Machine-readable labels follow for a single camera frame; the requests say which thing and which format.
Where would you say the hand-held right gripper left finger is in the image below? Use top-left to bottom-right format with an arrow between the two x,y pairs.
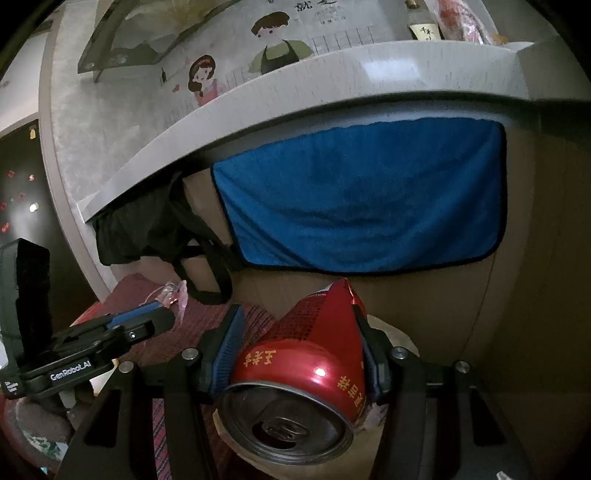
55,304 -> 246,480

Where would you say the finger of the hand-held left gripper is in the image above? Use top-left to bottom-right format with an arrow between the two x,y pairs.
108,302 -> 160,330
122,308 -> 176,343

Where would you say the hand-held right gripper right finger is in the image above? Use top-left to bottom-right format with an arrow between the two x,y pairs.
353,307 -> 539,480

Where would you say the red drink can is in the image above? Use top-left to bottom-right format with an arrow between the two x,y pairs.
221,278 -> 370,466

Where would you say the clear pink wrapper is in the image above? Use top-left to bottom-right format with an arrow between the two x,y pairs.
145,279 -> 189,310

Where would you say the red woven mat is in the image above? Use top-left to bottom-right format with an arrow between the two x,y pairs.
69,272 -> 278,480

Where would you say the floral patterned cloth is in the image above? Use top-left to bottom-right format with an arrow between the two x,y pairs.
0,392 -> 79,472

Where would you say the black cloth bag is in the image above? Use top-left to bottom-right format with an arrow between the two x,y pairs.
95,171 -> 238,305

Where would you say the blue towel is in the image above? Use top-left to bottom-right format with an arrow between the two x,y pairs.
211,117 -> 508,274

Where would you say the brown wooden cabinet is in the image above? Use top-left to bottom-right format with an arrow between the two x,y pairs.
182,104 -> 591,480

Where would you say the glass range hood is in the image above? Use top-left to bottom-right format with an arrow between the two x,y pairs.
78,0 -> 241,83

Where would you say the glass bottle with label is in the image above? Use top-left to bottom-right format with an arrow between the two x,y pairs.
404,0 -> 444,41

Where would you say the red food packet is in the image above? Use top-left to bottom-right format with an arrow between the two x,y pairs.
436,0 -> 486,45

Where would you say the cartoon wall poster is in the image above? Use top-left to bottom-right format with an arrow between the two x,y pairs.
159,0 -> 407,109

